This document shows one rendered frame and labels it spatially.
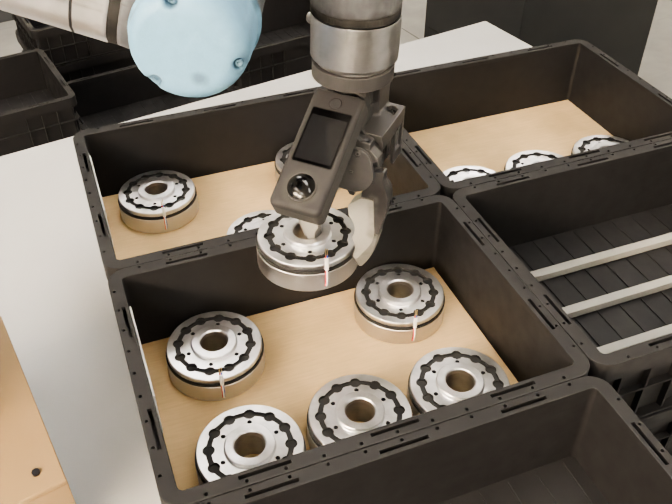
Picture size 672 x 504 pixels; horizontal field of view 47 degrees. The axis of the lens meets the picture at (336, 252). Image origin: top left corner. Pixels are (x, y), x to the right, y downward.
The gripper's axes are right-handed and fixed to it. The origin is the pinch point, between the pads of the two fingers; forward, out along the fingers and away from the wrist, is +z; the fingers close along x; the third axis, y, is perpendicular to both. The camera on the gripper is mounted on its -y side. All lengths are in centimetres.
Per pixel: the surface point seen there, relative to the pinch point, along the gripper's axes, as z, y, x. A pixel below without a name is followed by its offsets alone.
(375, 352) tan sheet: 13.7, 1.0, -4.8
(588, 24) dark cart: 50, 187, -5
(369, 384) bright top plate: 10.7, -5.9, -6.6
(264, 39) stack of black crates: 50, 132, 79
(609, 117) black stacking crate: 11, 60, -21
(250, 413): 11.1, -13.8, 2.7
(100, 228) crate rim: 4.7, -2.6, 27.4
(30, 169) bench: 29, 29, 70
